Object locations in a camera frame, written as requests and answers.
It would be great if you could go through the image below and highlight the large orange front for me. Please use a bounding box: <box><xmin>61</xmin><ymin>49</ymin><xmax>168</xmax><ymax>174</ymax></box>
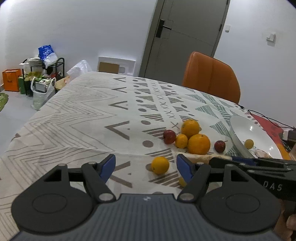
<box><xmin>187</xmin><ymin>134</ymin><xmax>211</xmax><ymax>155</ymax></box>

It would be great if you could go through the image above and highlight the large orange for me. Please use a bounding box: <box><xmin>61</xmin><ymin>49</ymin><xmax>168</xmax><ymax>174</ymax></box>
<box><xmin>181</xmin><ymin>120</ymin><xmax>201</xmax><ymax>138</ymax></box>
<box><xmin>187</xmin><ymin>134</ymin><xmax>211</xmax><ymax>155</ymax></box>

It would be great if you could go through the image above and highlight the small orange kumquat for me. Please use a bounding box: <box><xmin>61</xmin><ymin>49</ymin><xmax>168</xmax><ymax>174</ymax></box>
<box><xmin>175</xmin><ymin>133</ymin><xmax>188</xmax><ymax>149</ymax></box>

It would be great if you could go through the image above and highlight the red small apple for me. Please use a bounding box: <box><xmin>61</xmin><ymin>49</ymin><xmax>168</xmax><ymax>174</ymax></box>
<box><xmin>214</xmin><ymin>140</ymin><xmax>227</xmax><ymax>153</ymax></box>
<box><xmin>163</xmin><ymin>130</ymin><xmax>176</xmax><ymax>145</ymax></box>

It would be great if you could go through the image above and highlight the right hand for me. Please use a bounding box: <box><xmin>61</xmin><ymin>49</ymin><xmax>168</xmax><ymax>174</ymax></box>
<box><xmin>273</xmin><ymin>200</ymin><xmax>296</xmax><ymax>241</ymax></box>

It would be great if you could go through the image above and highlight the small yellow fruit under finger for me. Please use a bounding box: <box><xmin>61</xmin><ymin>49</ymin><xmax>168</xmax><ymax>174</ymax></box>
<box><xmin>179</xmin><ymin>177</ymin><xmax>187</xmax><ymax>188</ymax></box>

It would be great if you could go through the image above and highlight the peeled pomelo piece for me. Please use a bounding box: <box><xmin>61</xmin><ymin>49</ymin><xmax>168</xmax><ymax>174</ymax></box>
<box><xmin>250</xmin><ymin>149</ymin><xmax>272</xmax><ymax>158</ymax></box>

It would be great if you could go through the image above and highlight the small orange near gripper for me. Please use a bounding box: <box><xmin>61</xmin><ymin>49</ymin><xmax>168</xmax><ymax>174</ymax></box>
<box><xmin>151</xmin><ymin>157</ymin><xmax>170</xmax><ymax>175</ymax></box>

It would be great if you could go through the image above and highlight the red orange cartoon mat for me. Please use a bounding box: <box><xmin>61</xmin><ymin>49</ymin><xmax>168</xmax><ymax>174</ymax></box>
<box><xmin>250</xmin><ymin>113</ymin><xmax>295</xmax><ymax>161</ymax></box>

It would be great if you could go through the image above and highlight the green yellow small fruit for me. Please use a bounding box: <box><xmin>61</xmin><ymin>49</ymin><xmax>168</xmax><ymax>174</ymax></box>
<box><xmin>244</xmin><ymin>139</ymin><xmax>254</xmax><ymax>150</ymax></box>

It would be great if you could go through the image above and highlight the large orange back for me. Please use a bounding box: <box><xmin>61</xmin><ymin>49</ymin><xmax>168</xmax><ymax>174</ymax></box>
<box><xmin>181</xmin><ymin>120</ymin><xmax>201</xmax><ymax>138</ymax></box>

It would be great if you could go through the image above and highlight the white round plate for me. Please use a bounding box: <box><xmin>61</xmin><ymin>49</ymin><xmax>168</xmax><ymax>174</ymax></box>
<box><xmin>230</xmin><ymin>115</ymin><xmax>282</xmax><ymax>159</ymax></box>

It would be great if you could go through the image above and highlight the patterned white tablecloth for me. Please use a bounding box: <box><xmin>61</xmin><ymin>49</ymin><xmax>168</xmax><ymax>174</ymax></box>
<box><xmin>0</xmin><ymin>71</ymin><xmax>287</xmax><ymax>239</ymax></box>

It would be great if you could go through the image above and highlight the white plastic bag on floor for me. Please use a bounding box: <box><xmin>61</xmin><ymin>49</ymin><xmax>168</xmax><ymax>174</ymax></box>
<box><xmin>31</xmin><ymin>77</ymin><xmax>56</xmax><ymax>110</ymax></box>

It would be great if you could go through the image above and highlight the orange chair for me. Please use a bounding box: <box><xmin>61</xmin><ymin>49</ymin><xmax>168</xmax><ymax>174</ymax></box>
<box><xmin>182</xmin><ymin>51</ymin><xmax>241</xmax><ymax>104</ymax></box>

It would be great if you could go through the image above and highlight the clear plastic bag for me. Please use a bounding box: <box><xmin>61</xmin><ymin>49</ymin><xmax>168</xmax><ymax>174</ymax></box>
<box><xmin>67</xmin><ymin>60</ymin><xmax>92</xmax><ymax>81</ymax></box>

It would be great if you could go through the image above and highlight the white foam packaging board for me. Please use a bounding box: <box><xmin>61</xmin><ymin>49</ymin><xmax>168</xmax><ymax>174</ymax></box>
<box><xmin>97</xmin><ymin>56</ymin><xmax>136</xmax><ymax>76</ymax></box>

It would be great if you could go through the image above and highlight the green box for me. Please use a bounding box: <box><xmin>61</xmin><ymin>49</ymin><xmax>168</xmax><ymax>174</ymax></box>
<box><xmin>18</xmin><ymin>76</ymin><xmax>26</xmax><ymax>95</ymax></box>

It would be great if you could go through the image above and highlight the black metal rack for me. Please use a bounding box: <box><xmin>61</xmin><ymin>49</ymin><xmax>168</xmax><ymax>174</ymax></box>
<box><xmin>22</xmin><ymin>57</ymin><xmax>65</xmax><ymax>96</ymax></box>

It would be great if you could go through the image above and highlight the green floor mat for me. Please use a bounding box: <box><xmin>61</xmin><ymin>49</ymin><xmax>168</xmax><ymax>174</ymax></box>
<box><xmin>0</xmin><ymin>92</ymin><xmax>9</xmax><ymax>111</ymax></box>

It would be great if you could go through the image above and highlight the orange box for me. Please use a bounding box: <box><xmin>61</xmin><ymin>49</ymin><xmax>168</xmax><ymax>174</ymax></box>
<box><xmin>2</xmin><ymin>69</ymin><xmax>21</xmax><ymax>92</ymax></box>

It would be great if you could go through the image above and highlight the blue white plastic bag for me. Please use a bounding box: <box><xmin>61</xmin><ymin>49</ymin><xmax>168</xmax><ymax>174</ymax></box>
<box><xmin>38</xmin><ymin>45</ymin><xmax>58</xmax><ymax>68</ymax></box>

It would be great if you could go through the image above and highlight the grey door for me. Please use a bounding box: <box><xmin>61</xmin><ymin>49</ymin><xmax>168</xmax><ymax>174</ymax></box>
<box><xmin>139</xmin><ymin>0</ymin><xmax>230</xmax><ymax>85</ymax></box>

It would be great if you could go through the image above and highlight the black cable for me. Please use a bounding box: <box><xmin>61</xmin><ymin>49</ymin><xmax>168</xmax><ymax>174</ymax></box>
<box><xmin>235</xmin><ymin>103</ymin><xmax>296</xmax><ymax>130</ymax></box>

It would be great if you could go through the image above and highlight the black door handle lock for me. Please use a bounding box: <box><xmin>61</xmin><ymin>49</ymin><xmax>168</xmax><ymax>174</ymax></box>
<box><xmin>155</xmin><ymin>19</ymin><xmax>171</xmax><ymax>38</ymax></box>

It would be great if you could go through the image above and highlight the white wall socket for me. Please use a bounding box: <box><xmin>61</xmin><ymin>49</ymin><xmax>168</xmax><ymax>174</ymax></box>
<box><xmin>225</xmin><ymin>25</ymin><xmax>231</xmax><ymax>33</ymax></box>

